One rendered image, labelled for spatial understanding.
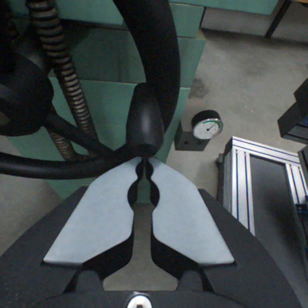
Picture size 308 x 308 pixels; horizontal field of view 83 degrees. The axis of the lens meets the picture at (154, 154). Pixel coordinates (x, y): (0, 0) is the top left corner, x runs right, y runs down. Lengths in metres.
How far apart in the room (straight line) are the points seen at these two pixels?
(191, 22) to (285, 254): 0.84
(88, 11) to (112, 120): 0.26
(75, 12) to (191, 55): 0.20
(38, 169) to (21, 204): 0.82
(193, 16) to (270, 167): 0.89
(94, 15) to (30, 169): 0.20
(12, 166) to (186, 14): 0.32
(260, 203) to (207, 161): 0.42
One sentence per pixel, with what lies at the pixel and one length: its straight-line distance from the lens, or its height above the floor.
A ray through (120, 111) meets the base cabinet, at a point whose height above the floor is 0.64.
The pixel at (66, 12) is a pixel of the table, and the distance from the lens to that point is 0.23.
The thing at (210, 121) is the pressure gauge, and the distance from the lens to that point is 0.37.
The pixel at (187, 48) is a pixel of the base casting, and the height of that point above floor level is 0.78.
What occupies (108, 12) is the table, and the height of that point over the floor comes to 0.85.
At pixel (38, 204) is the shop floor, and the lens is 1.07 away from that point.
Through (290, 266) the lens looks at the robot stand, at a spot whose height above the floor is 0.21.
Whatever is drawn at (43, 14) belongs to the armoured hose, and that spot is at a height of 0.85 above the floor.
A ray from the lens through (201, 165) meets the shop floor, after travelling 1.15.
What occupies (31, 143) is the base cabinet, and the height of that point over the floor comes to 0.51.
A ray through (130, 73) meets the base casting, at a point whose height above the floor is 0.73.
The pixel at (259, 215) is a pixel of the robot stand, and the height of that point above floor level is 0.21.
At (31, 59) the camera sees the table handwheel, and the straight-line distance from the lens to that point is 0.21.
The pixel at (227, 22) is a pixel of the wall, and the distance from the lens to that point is 3.06.
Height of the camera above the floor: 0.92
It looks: 55 degrees down
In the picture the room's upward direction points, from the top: 12 degrees clockwise
